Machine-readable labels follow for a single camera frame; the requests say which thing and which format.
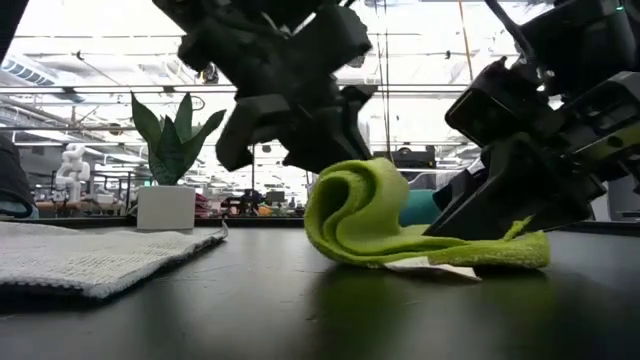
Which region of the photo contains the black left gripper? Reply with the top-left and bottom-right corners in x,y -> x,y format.
151,0 -> 377,175

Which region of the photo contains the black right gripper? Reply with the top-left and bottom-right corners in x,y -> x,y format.
422,54 -> 640,242

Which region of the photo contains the teal microfiber towel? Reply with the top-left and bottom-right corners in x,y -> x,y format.
398,188 -> 444,228

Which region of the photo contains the yellow-green microfiber towel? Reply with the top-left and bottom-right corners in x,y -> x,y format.
303,157 -> 551,281

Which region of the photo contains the grey microfiber towel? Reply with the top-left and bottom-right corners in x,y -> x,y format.
0,221 -> 230,300

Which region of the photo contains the black monitor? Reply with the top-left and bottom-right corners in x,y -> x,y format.
372,145 -> 437,171

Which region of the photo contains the green snake plant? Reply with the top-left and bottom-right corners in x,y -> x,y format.
130,92 -> 227,187

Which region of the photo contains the white plant pot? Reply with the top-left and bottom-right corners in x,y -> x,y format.
135,185 -> 197,232

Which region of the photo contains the long ceiling light bar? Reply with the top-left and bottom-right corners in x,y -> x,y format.
0,84 -> 469,95

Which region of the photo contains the white robot figure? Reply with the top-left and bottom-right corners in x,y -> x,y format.
54,143 -> 92,204

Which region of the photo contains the wooden workbench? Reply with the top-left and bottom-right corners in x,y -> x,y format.
34,199 -> 126,221

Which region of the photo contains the black hanging cable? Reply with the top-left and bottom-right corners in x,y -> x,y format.
373,0 -> 392,151

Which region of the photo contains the yellow hanging cord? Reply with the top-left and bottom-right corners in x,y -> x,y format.
457,0 -> 475,84

